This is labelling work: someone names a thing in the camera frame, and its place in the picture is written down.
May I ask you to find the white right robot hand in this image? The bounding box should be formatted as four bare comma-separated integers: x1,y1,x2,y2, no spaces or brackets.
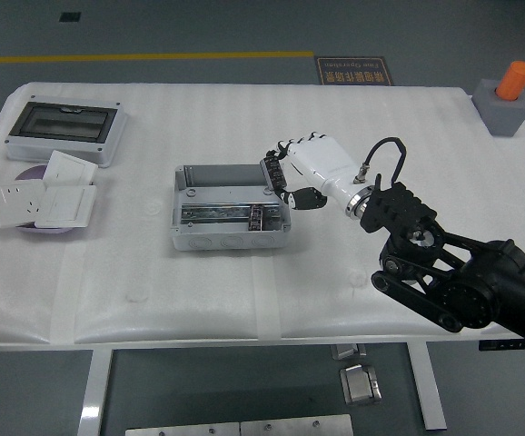
264,131,373,213

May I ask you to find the open grey junction box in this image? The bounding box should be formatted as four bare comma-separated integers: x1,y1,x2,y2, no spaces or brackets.
169,163,292,252

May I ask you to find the grey box with dark window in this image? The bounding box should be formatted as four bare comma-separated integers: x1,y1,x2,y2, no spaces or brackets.
4,94,129,170

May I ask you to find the dark floor sign orange text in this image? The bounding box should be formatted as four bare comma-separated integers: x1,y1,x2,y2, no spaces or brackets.
314,55,394,86

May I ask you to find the white foam mat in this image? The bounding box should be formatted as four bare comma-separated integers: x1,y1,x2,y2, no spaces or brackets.
0,81,525,346

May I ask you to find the grey block holder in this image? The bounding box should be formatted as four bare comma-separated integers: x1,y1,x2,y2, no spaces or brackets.
472,78,525,137

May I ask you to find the small metal hinge block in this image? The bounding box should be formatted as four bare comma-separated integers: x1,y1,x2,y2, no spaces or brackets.
330,343,368,362

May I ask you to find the orange cylinder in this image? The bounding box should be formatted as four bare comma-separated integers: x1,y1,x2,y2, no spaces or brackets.
494,60,525,102

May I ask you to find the large metal hinge block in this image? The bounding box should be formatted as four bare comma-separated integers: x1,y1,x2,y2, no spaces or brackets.
339,362,383,406

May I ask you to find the white table leg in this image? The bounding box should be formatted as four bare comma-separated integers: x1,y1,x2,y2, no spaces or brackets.
405,341,449,431
76,348,114,436

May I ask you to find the black table control panel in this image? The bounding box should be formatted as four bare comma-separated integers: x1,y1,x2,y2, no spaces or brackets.
479,338,525,352

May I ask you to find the purple plate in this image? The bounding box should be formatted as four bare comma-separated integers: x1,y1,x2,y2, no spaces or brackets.
13,165,84,236

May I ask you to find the metal DIN rail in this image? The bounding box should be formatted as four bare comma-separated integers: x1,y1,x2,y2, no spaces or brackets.
179,201,287,224

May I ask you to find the white wall switch panel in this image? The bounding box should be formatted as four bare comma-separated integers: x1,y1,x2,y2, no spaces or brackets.
34,183,97,229
43,150,99,187

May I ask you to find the grey metal base plate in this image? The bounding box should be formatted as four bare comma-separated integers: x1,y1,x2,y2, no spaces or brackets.
239,413,354,436
124,421,241,436

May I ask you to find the white wall socket panel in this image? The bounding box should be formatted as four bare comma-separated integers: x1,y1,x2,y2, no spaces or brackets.
0,180,48,230

